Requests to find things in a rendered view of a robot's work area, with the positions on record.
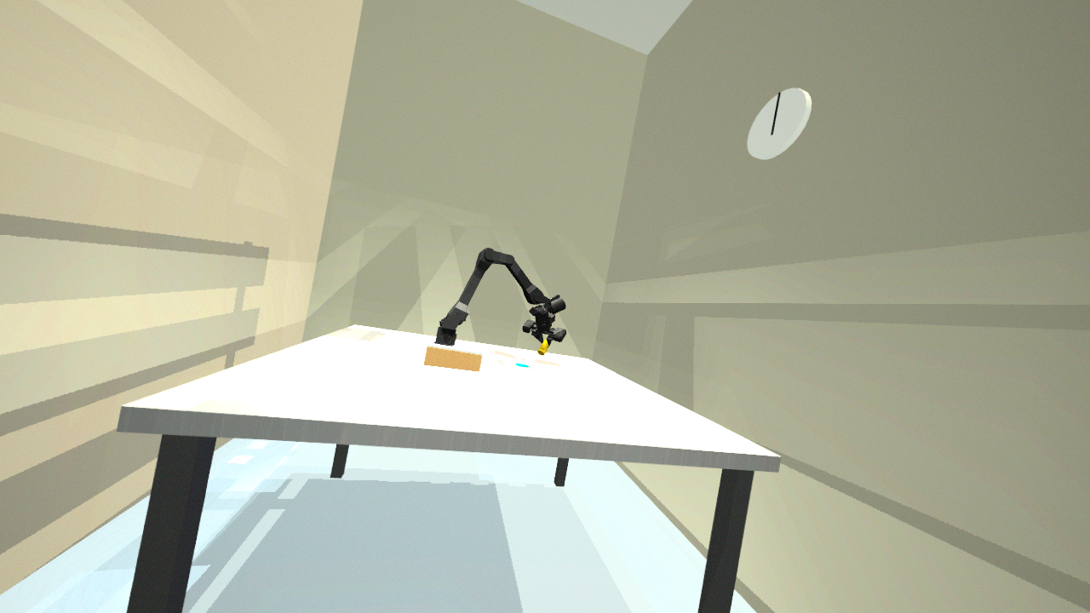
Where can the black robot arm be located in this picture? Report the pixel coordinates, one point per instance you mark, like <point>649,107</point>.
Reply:
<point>446,334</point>

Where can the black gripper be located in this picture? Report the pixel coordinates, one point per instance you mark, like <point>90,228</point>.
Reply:
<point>544,328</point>

